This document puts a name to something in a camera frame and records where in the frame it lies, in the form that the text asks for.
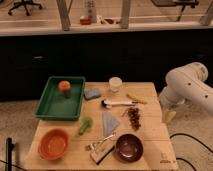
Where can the white cup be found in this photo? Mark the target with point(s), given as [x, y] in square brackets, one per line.
[115, 83]

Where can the black office chair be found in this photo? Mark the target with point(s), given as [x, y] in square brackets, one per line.
[25, 4]

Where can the red-orange bowl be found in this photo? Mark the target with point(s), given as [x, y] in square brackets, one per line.
[53, 144]

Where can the orange ball in tray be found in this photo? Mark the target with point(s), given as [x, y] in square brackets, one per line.
[64, 85]

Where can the small red object on shelf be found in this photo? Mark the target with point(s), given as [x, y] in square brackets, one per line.
[85, 21]

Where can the grey-blue towel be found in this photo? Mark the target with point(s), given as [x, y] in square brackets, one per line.
[110, 123]

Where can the green plastic tray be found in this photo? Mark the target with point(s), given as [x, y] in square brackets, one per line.
[53, 104]

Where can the blue sponge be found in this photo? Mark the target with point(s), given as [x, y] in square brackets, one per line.
[92, 94]

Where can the black stand at left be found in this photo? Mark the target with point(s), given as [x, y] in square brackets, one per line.
[9, 149]

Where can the yellow banana toy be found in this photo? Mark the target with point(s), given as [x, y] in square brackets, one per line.
[135, 98]

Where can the dark brown bowl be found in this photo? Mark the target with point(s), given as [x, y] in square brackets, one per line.
[128, 148]

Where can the brown dried grape bunch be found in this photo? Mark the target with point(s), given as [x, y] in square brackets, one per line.
[134, 117]

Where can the green vegetable toy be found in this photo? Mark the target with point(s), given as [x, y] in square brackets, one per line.
[86, 124]

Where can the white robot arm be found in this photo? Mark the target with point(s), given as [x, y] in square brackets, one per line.
[185, 83]

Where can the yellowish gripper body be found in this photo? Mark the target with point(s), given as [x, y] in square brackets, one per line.
[168, 115]

